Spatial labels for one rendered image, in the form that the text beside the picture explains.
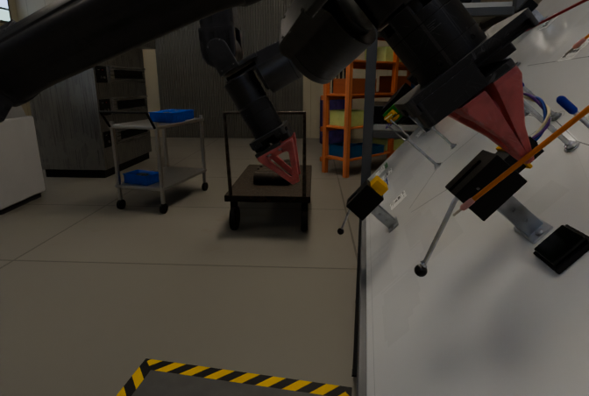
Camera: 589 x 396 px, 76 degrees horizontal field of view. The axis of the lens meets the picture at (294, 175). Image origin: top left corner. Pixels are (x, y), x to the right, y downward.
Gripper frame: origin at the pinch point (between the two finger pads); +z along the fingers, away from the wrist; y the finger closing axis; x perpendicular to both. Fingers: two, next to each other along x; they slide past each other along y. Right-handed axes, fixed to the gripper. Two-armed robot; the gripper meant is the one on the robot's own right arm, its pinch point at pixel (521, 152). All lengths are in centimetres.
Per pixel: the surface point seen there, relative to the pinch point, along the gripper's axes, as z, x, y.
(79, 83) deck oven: -233, -403, 235
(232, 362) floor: 46, -113, 115
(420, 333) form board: 13.4, -8.0, 17.4
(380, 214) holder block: 10.3, -43.8, 15.9
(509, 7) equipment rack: -2, -101, -50
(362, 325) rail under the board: 14.9, -19.3, 25.8
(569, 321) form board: 11.3, 3.7, 5.4
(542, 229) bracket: 10.3, -6.9, 0.8
